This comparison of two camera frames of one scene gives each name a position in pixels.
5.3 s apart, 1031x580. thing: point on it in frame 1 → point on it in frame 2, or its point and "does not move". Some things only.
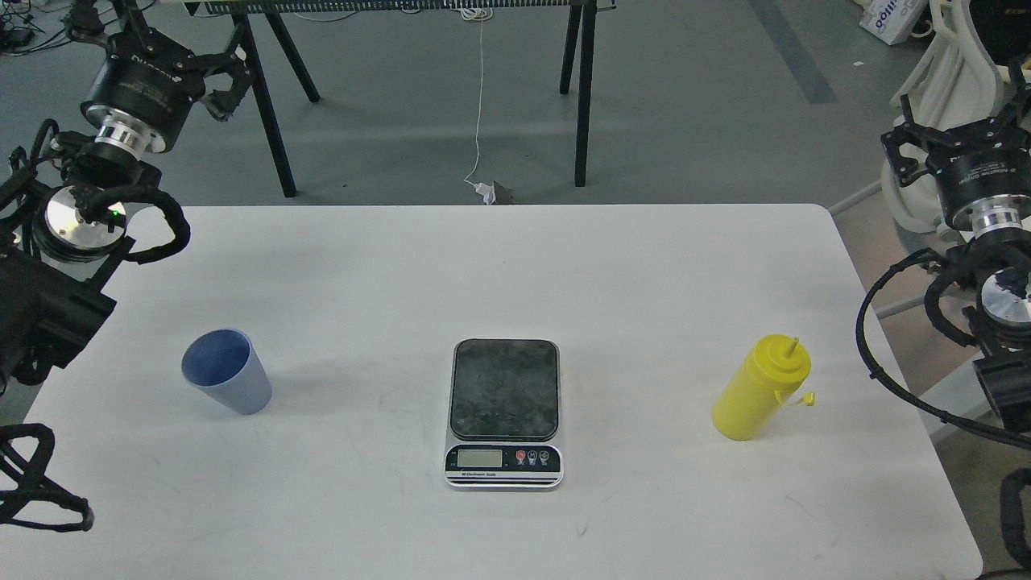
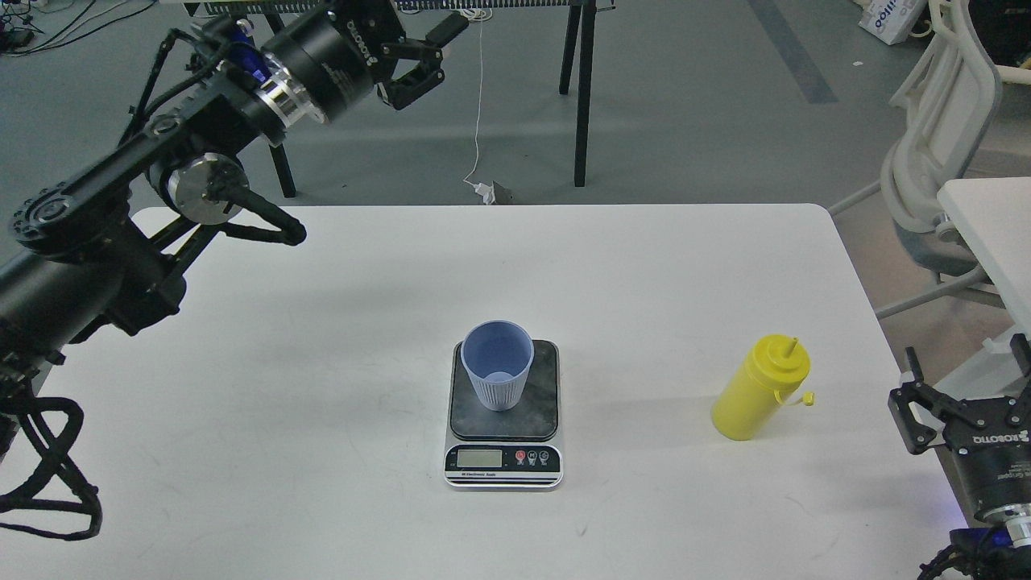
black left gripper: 145,83 → 332,55
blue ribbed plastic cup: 225,366 → 498,354
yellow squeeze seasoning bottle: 771,377 does not move
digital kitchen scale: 505,414 does not move
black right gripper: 983,169 → 990,438
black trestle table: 255,18 does not move
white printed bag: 891,21 does not move
